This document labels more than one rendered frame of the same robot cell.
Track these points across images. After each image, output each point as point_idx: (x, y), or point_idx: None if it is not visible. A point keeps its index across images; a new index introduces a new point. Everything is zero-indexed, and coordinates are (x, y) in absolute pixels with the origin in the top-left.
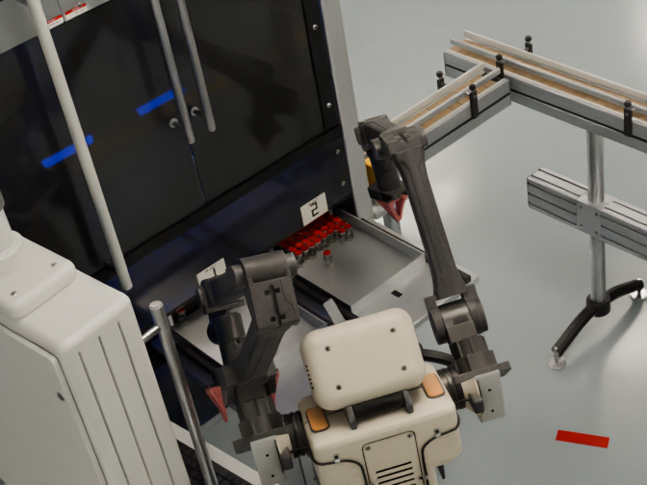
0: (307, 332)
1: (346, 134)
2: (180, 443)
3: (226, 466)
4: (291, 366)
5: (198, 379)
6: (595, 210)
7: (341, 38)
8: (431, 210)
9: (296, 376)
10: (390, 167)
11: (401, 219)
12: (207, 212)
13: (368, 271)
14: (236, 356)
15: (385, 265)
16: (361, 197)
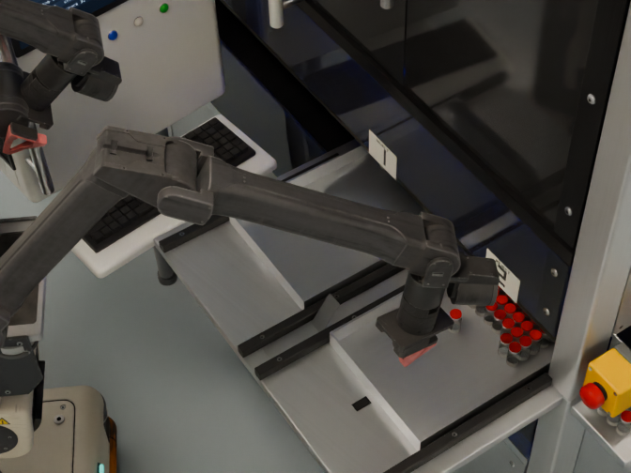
0: (315, 289)
1: (573, 274)
2: None
3: (162, 219)
4: (258, 267)
5: (274, 178)
6: None
7: (619, 165)
8: (43, 220)
9: (237, 270)
10: (406, 298)
11: (403, 365)
12: (395, 93)
13: (423, 374)
14: (24, 82)
15: (432, 399)
16: (561, 361)
